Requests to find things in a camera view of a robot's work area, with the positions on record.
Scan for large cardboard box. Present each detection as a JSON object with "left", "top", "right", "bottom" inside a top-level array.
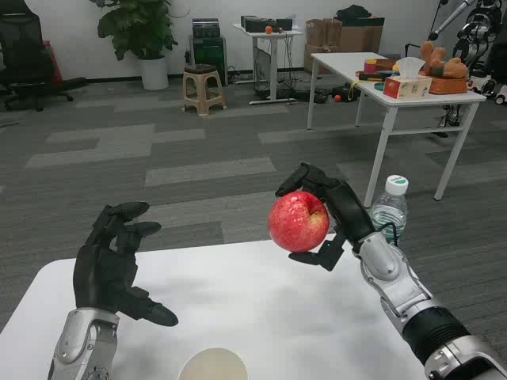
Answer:
[{"left": 339, "top": 16, "right": 385, "bottom": 55}]

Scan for green leafy plant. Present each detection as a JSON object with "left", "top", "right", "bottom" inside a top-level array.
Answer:
[{"left": 89, "top": 0, "right": 179, "bottom": 61}]

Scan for red cone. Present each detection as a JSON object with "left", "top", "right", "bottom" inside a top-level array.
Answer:
[{"left": 42, "top": 40, "right": 64, "bottom": 86}]

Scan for white plant pot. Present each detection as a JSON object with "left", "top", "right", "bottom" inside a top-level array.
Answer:
[{"left": 136, "top": 55, "right": 170, "bottom": 91}]

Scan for white standing desk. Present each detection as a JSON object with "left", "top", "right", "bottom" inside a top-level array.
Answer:
[{"left": 232, "top": 23, "right": 304, "bottom": 106}]

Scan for black office chair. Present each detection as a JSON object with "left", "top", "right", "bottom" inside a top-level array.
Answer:
[{"left": 0, "top": 0, "right": 89, "bottom": 112}]

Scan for black equipment boxes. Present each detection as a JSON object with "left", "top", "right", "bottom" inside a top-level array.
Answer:
[{"left": 240, "top": 14, "right": 294, "bottom": 32}]

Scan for red white tissue box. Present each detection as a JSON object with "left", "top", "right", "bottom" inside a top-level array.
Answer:
[{"left": 383, "top": 56, "right": 433, "bottom": 101}]

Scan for orange basket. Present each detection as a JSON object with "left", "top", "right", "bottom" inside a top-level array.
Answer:
[{"left": 428, "top": 74, "right": 470, "bottom": 95}]

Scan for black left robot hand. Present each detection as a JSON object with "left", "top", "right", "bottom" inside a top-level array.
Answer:
[{"left": 74, "top": 200, "right": 180, "bottom": 328}]

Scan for beige plastic stool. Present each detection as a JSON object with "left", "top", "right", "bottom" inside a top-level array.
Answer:
[{"left": 181, "top": 63, "right": 228, "bottom": 116}]

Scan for red apple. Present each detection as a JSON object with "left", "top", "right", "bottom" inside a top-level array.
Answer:
[{"left": 268, "top": 189, "right": 331, "bottom": 253}]

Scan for clear plastic water bottle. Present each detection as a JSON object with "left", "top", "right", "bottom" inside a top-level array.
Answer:
[{"left": 370, "top": 174, "right": 410, "bottom": 245}]

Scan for brown plush toy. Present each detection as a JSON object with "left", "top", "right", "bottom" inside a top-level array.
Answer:
[{"left": 419, "top": 40, "right": 471, "bottom": 79}]

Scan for black bag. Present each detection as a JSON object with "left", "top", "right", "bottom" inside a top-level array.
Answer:
[{"left": 334, "top": 4, "right": 373, "bottom": 27}]

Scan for white paper cup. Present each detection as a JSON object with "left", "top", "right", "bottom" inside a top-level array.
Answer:
[{"left": 177, "top": 347, "right": 250, "bottom": 380}]

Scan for silver pole black tip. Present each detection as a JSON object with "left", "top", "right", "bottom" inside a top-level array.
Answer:
[{"left": 427, "top": 0, "right": 476, "bottom": 42}]

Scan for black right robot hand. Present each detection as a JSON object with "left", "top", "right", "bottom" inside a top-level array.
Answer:
[{"left": 275, "top": 161, "right": 377, "bottom": 272}]

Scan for white folding table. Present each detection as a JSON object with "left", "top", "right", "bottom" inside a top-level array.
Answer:
[{"left": 307, "top": 51, "right": 487, "bottom": 208}]

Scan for black white humanoid robot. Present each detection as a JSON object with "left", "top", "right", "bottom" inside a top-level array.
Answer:
[{"left": 453, "top": 0, "right": 507, "bottom": 105}]

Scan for black green computer case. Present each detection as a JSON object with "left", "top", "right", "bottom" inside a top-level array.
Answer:
[{"left": 189, "top": 17, "right": 229, "bottom": 86}]

